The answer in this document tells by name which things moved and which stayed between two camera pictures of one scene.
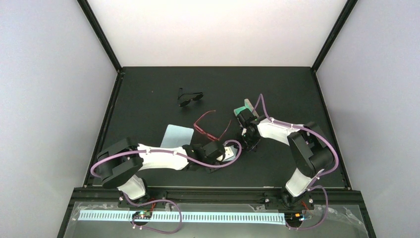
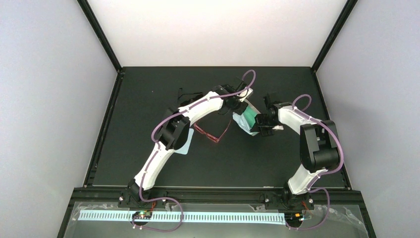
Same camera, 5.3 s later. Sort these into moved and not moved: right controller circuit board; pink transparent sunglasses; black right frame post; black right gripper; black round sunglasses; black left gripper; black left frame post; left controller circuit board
Moved: black right gripper; black left gripper
Not moved: pink transparent sunglasses; right controller circuit board; black left frame post; black round sunglasses; left controller circuit board; black right frame post
